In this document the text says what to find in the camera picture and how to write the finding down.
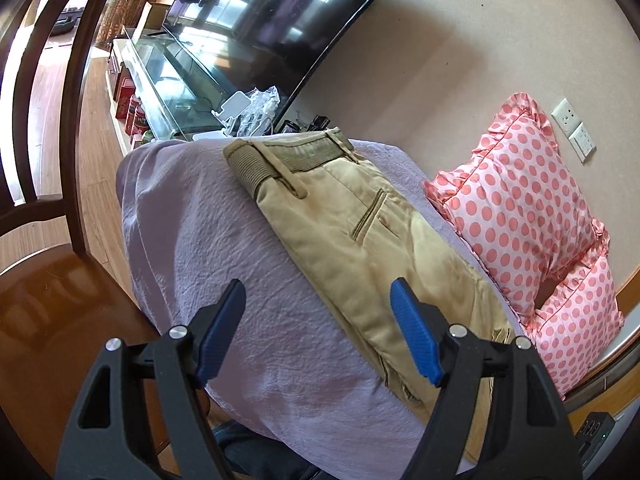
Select small pink polka-dot pillow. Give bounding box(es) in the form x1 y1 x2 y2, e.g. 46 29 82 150
525 254 625 396

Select dark wooden chair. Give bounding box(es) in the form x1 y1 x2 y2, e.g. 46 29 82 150
1 0 157 479

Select large pink polka-dot pillow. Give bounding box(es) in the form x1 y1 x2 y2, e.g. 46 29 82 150
424 92 608 323

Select white wall socket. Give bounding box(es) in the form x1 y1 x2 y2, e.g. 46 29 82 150
551 98 582 138

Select clear plastic bag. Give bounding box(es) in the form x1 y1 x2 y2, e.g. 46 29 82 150
238 86 280 136

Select white device on cabinet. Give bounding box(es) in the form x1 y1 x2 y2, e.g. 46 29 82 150
212 91 252 128

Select lavender textured bed sheet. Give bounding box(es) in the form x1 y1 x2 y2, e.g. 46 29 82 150
115 138 526 480

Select glass-top TV cabinet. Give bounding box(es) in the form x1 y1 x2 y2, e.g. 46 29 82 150
112 30 235 141

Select khaki tan pants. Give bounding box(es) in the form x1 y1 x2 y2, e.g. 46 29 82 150
224 130 514 479

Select red box on shelf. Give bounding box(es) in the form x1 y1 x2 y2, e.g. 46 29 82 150
115 76 136 120

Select black flat-screen television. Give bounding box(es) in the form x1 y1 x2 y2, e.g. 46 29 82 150
163 0 374 119

